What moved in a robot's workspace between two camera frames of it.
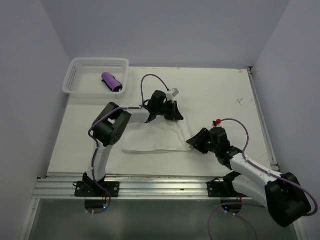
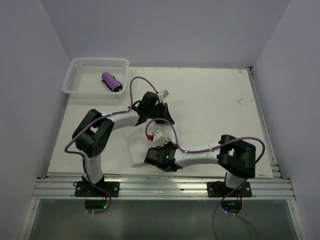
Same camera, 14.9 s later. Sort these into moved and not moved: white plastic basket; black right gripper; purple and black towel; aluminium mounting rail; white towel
Moved: black right gripper; white towel
Not moved: aluminium mounting rail; purple and black towel; white plastic basket
